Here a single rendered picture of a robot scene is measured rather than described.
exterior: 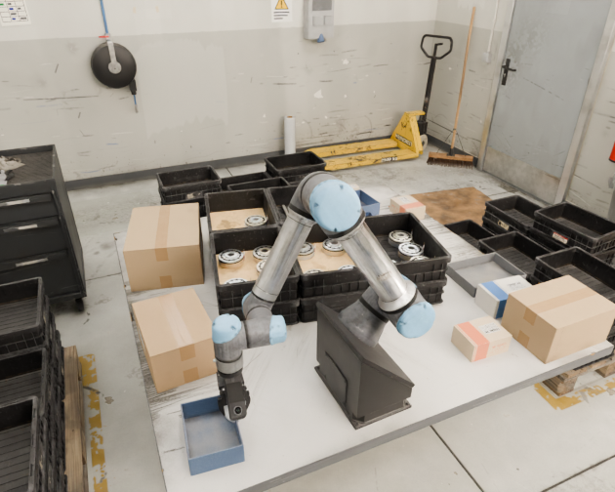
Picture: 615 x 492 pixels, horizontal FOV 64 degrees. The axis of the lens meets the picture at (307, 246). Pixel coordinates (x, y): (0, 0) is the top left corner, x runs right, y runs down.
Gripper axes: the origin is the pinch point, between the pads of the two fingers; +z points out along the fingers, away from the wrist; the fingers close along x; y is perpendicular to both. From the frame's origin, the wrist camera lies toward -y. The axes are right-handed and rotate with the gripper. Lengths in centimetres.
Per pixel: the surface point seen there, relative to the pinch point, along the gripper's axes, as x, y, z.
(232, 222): -20, 108, -8
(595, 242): -211, 71, 17
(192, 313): 6.4, 40.0, -10.7
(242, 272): -16, 64, -8
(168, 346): 15.7, 26.0, -10.7
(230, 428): 1.6, 2.0, 4.9
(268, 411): -10.9, 4.9, 5.3
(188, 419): 13.1, 9.2, 4.9
